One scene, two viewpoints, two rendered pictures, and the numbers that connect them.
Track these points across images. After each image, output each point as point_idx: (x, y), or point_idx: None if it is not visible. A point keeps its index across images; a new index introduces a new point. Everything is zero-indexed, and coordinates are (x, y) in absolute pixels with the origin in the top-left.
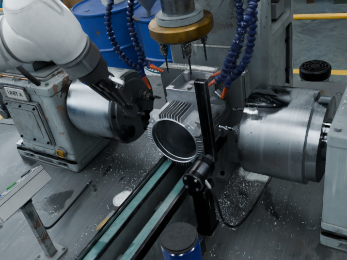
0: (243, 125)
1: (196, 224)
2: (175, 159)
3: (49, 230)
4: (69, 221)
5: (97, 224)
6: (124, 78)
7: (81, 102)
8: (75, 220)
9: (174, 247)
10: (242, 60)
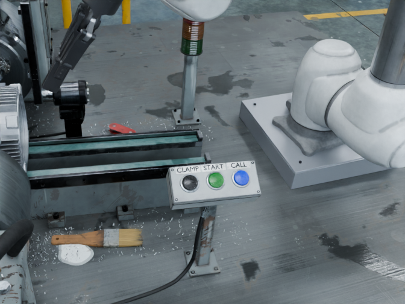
0: (20, 38)
1: None
2: (26, 157)
3: (179, 295)
4: (150, 283)
5: (132, 251)
6: (80, 2)
7: (11, 204)
8: (143, 279)
9: None
10: None
